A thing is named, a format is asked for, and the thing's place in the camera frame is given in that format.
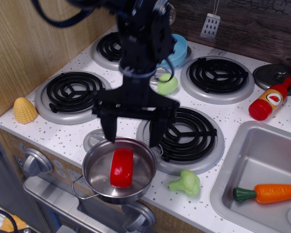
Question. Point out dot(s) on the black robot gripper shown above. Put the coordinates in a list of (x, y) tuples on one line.
[(134, 99)]

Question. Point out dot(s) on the red toy sushi piece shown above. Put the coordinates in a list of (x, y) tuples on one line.
[(121, 168)]

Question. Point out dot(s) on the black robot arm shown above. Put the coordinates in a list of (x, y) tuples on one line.
[(146, 39)]

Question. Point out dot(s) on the silver top knob lower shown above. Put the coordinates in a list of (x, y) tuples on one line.
[(94, 139)]

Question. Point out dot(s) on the silver knob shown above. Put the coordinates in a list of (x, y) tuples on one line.
[(94, 139), (155, 79), (36, 163), (138, 218)]

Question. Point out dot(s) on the silver top knob upper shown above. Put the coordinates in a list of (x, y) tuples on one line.
[(155, 79)]

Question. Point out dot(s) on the light green toy pear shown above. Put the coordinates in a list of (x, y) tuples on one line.
[(166, 84)]

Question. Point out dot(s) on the front right stove burner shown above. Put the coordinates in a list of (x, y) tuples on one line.
[(193, 142)]

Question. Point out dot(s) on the stove burner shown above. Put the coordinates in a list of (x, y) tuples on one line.
[(67, 98), (193, 142), (217, 80), (107, 51)]

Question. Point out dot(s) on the small stainless steel pot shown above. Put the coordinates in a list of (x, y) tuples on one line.
[(96, 171)]

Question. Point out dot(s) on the front left stove burner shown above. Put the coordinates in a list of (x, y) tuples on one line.
[(67, 98)]

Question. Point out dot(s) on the back left stove burner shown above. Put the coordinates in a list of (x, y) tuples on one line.
[(107, 51)]

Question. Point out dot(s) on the green toy broccoli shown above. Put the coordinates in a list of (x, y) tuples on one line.
[(188, 183)]

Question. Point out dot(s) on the light blue plastic bowl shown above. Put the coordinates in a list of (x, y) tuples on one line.
[(180, 50)]

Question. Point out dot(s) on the silver front knob right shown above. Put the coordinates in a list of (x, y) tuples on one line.
[(138, 218)]

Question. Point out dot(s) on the back right stove burner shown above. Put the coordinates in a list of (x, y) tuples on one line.
[(217, 80)]

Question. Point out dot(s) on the silver front knob left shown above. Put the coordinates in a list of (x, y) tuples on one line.
[(36, 163)]

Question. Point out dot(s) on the yellow toy corn cob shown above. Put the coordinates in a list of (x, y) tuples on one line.
[(24, 111)]

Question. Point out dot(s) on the hanging metal strainer ladle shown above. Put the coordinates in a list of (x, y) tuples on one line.
[(172, 14)]

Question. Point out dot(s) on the hanging metal spatula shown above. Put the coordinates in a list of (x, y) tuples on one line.
[(211, 23)]

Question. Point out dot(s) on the red toy ketchup bottle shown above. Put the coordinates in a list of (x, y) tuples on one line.
[(273, 97)]

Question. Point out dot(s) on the silver toy sink basin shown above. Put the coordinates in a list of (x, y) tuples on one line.
[(259, 154)]

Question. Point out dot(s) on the silver pot lid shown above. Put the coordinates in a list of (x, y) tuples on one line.
[(268, 75)]

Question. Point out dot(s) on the orange toy carrot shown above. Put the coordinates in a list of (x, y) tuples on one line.
[(264, 193)]

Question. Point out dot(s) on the yellow toy on floor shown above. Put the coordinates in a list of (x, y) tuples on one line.
[(8, 227)]

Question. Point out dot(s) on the silver oven door handle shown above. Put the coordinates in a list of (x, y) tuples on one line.
[(88, 216)]

